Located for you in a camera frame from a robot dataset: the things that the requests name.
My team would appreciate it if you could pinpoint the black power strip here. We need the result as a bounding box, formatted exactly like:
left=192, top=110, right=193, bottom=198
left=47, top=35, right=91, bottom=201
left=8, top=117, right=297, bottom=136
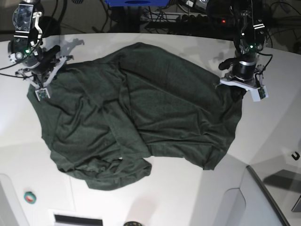
left=181, top=14, right=227, bottom=25

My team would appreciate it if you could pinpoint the grey metal rail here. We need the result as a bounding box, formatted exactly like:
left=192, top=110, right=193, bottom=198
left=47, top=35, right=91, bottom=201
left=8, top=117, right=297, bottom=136
left=246, top=165, right=290, bottom=226

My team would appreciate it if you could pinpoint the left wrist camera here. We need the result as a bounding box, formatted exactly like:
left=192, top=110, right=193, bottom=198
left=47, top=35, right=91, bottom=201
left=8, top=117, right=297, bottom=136
left=250, top=86, right=269, bottom=102

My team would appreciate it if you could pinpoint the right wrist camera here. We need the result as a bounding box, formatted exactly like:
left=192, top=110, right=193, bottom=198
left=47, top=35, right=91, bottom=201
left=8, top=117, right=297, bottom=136
left=35, top=87, right=51, bottom=101

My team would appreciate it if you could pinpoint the dark green t-shirt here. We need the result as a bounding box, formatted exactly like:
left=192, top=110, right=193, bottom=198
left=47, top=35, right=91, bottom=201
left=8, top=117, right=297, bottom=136
left=27, top=42, right=246, bottom=191

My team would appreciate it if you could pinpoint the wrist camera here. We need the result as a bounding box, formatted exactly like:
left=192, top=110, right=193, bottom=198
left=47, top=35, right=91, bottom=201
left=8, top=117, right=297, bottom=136
left=35, top=87, right=51, bottom=101
left=250, top=86, right=269, bottom=102

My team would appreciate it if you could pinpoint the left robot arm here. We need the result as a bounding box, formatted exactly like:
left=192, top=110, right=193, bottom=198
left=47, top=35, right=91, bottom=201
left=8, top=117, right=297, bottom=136
left=219, top=0, right=273, bottom=91

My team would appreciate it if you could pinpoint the black round stool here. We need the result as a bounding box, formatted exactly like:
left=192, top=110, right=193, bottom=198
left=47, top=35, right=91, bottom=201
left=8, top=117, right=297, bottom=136
left=39, top=16, right=61, bottom=38

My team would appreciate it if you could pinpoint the blue box with oval hole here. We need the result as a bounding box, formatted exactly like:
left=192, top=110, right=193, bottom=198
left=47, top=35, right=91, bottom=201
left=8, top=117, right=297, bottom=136
left=105, top=0, right=169, bottom=7

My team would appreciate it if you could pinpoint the red green emergency button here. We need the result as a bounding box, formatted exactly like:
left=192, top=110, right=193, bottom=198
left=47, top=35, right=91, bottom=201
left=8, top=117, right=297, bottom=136
left=24, top=192, right=37, bottom=204

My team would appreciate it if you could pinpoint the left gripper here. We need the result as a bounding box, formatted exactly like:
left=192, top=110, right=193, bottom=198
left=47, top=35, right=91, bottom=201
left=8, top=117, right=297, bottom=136
left=218, top=60, right=265, bottom=91

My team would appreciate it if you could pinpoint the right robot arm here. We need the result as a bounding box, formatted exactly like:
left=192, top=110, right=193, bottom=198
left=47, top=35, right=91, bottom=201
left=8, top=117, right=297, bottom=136
left=8, top=0, right=73, bottom=93

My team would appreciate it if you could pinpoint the black round knob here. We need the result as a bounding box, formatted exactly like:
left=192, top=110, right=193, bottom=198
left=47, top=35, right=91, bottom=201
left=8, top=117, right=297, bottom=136
left=123, top=221, right=142, bottom=226

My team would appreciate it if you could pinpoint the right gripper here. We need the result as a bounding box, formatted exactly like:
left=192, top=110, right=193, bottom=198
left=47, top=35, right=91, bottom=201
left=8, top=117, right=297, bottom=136
left=16, top=45, right=74, bottom=91

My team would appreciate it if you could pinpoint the black hook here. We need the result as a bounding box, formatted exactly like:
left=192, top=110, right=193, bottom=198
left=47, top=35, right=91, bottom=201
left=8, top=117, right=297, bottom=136
left=291, top=152, right=301, bottom=161

